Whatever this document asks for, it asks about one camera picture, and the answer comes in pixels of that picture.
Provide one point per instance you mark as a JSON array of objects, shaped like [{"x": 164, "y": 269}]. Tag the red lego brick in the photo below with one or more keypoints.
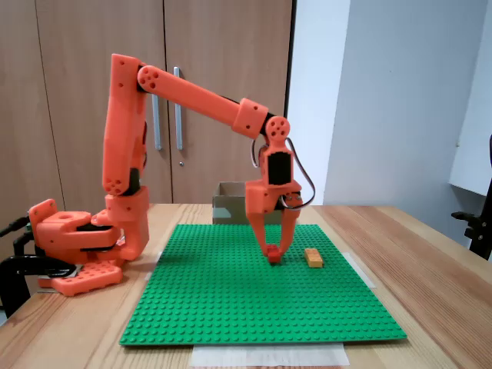
[{"x": 273, "y": 258}]

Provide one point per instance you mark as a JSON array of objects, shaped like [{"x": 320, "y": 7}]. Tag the cardboard box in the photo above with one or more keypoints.
[{"x": 230, "y": 200}]

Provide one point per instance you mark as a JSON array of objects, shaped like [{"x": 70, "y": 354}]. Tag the yellow lego brick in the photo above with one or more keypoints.
[{"x": 314, "y": 258}]

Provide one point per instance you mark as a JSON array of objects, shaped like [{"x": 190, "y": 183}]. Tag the green lego baseplate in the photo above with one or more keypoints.
[{"x": 230, "y": 300}]

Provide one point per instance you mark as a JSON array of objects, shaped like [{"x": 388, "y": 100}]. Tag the short masking tape strip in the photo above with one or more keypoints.
[{"x": 363, "y": 273}]

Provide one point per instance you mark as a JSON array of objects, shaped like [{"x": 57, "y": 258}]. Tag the small masking tape strip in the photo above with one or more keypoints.
[{"x": 153, "y": 269}]

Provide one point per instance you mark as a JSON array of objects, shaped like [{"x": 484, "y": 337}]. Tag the long masking tape strip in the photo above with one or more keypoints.
[{"x": 269, "y": 355}]

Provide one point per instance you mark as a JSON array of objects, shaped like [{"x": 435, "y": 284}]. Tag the wooden cabinet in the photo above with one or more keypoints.
[{"x": 230, "y": 38}]

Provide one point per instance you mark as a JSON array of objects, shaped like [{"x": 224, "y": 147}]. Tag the black stand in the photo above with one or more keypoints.
[{"x": 480, "y": 234}]

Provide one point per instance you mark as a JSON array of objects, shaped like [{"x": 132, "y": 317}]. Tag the black table clamp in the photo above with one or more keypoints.
[{"x": 15, "y": 265}]

